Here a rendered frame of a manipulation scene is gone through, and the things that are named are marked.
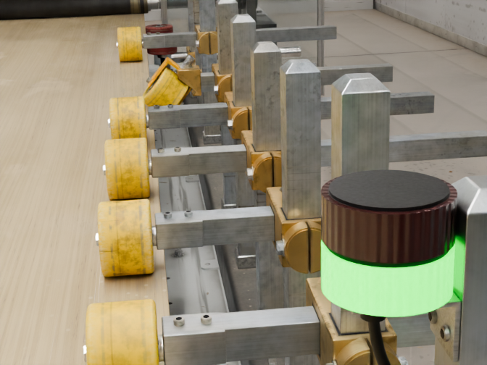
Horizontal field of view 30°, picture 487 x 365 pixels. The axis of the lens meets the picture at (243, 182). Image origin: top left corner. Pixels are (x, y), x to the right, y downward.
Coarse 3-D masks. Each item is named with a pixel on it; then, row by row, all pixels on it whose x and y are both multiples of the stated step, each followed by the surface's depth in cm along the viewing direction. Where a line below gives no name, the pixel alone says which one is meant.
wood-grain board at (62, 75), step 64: (0, 64) 216; (64, 64) 214; (128, 64) 212; (0, 128) 159; (64, 128) 158; (0, 192) 126; (64, 192) 125; (0, 256) 104; (64, 256) 103; (0, 320) 88; (64, 320) 88
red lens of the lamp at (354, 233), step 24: (456, 192) 40; (336, 216) 39; (360, 216) 38; (384, 216) 38; (408, 216) 38; (432, 216) 38; (456, 216) 40; (336, 240) 39; (360, 240) 38; (384, 240) 38; (408, 240) 38; (432, 240) 38
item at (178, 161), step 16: (400, 144) 123; (416, 144) 123; (432, 144) 123; (448, 144) 123; (464, 144) 124; (480, 144) 124; (160, 160) 119; (176, 160) 119; (192, 160) 120; (208, 160) 120; (224, 160) 120; (240, 160) 121; (400, 160) 123; (416, 160) 124; (160, 176) 120; (176, 176) 120
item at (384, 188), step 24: (336, 192) 40; (360, 192) 40; (384, 192) 40; (408, 192) 40; (432, 192) 40; (384, 264) 39; (408, 264) 39; (432, 312) 43; (456, 312) 41; (456, 336) 41; (384, 360) 43; (456, 360) 42
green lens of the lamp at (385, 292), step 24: (336, 264) 40; (360, 264) 39; (432, 264) 39; (336, 288) 40; (360, 288) 39; (384, 288) 39; (408, 288) 39; (432, 288) 39; (360, 312) 39; (384, 312) 39; (408, 312) 39
